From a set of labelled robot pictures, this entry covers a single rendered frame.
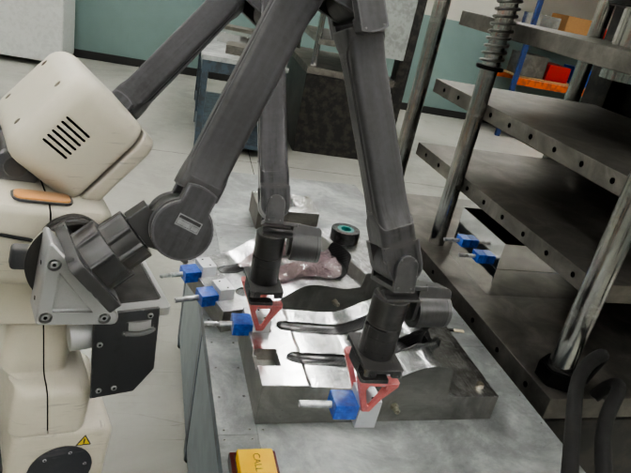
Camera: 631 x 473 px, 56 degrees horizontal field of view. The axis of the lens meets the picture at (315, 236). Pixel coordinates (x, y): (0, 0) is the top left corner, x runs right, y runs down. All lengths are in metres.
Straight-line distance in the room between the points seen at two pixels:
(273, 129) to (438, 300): 0.46
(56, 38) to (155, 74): 6.32
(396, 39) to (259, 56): 4.60
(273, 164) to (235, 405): 0.46
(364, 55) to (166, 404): 1.79
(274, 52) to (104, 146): 0.27
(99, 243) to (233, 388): 0.55
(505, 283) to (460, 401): 0.69
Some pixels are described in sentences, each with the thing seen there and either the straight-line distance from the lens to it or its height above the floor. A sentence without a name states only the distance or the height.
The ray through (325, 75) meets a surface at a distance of 5.51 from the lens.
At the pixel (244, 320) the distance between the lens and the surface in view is 1.23.
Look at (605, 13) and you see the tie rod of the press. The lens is 2.69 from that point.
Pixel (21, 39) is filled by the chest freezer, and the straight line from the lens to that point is 7.57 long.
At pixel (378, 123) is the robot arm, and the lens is 0.85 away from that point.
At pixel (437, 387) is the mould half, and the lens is 1.22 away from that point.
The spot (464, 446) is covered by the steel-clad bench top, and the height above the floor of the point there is 0.80.
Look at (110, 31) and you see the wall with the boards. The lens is 8.25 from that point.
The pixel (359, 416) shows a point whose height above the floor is 0.93.
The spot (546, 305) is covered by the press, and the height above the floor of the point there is 0.78.
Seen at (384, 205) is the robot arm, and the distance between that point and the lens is 0.86.
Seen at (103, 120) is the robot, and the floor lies 1.34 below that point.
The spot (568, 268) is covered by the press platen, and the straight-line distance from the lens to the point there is 1.62.
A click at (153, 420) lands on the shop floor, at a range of 2.32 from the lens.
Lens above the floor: 1.57
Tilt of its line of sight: 24 degrees down
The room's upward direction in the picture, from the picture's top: 12 degrees clockwise
